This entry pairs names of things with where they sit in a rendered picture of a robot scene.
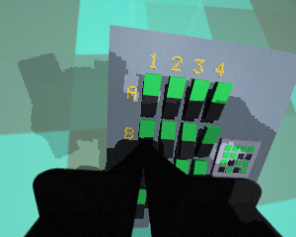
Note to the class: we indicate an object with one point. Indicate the grey switch panel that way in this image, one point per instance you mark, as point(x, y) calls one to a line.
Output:
point(211, 107)

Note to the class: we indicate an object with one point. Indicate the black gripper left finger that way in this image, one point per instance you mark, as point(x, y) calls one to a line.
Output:
point(113, 191)

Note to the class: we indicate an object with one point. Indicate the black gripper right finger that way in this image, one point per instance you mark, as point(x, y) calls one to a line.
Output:
point(169, 190)

